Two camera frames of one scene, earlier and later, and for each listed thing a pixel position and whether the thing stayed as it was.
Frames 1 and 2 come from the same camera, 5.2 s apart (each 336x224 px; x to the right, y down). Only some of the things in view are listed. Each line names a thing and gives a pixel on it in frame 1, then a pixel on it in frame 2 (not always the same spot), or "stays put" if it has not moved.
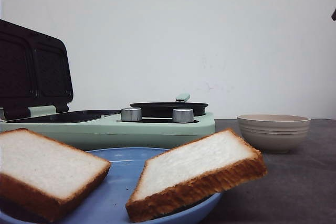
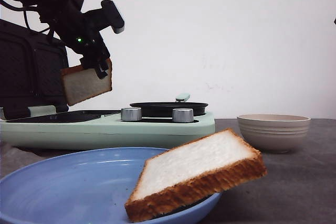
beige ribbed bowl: [275, 132] stays put
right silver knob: [182, 115] stays put
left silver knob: [131, 114] stays put
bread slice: [42, 180] to [80, 84]
